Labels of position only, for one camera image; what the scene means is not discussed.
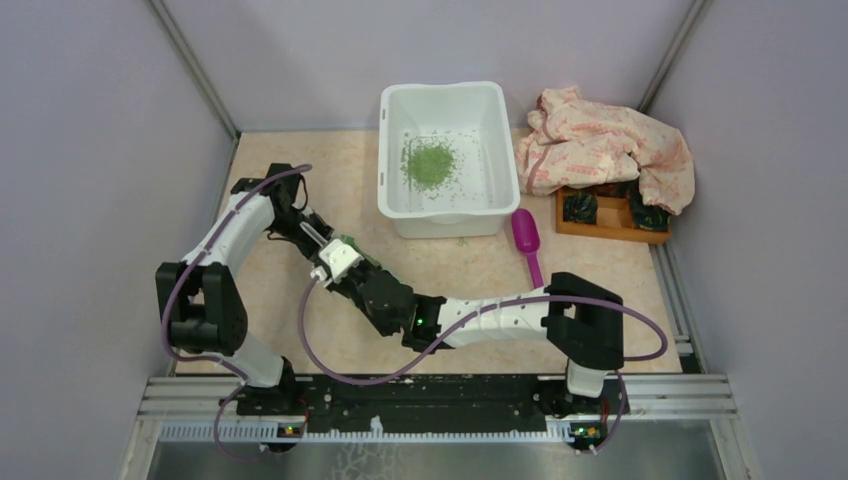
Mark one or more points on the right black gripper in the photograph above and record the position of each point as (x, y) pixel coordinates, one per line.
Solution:
(340, 287)

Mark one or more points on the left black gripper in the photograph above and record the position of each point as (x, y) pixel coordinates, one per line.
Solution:
(311, 250)

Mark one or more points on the purple plastic scoop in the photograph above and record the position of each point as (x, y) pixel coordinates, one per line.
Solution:
(527, 242)

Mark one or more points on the green cat litter bag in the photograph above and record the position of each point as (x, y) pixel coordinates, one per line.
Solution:
(361, 252)

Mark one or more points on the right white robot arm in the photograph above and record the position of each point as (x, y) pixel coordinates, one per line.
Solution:
(581, 319)

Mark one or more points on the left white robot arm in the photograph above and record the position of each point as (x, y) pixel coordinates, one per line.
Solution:
(202, 315)

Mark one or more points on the green cat litter pile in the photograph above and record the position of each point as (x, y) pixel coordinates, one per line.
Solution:
(447, 163)

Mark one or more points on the white plastic litter box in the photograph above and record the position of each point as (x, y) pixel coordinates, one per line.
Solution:
(416, 109)

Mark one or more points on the dark patterned cloth bundle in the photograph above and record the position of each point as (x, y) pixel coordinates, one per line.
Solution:
(580, 208)

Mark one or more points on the pink patterned cloth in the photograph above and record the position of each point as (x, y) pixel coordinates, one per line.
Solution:
(578, 143)

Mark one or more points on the wooden tray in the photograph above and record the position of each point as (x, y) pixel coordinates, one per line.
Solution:
(613, 220)

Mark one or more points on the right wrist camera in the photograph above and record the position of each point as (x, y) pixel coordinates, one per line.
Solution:
(334, 261)

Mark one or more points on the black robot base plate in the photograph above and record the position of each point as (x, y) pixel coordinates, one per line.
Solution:
(434, 404)

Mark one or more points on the aluminium frame rail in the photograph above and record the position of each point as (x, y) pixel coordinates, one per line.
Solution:
(200, 408)

